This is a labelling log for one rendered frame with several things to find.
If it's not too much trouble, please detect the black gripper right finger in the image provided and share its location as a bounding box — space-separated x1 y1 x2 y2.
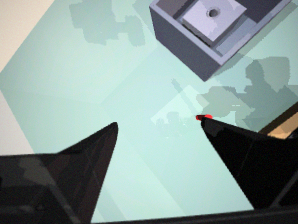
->
201 117 298 209

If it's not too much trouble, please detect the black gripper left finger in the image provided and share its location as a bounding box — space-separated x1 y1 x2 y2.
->
0 122 119 224

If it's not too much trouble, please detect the red peg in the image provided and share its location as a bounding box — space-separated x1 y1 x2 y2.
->
196 115 213 121

